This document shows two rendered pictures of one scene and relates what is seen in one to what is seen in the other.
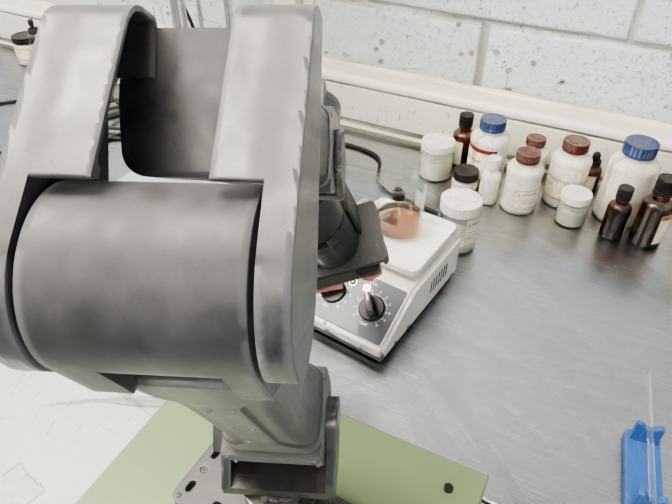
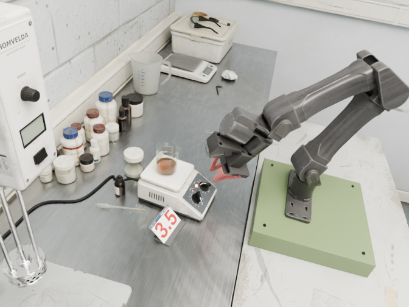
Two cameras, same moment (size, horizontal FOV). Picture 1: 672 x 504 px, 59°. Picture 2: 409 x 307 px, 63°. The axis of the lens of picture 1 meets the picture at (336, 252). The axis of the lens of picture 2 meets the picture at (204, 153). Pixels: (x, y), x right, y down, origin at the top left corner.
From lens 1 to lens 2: 1.00 m
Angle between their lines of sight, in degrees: 80
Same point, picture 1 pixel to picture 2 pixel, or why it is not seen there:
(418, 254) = (182, 164)
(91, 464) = (297, 276)
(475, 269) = not seen: hidden behind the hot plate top
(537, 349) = (193, 155)
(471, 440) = not seen: hidden behind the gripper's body
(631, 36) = (58, 64)
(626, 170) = (113, 106)
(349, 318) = (207, 195)
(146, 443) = (296, 237)
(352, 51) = not seen: outside the picture
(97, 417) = (278, 284)
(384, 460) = (270, 177)
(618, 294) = (160, 134)
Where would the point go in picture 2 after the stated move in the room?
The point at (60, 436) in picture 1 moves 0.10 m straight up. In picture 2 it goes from (293, 294) to (306, 270)
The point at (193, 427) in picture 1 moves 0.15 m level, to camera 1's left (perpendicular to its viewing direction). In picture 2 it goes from (283, 225) to (310, 277)
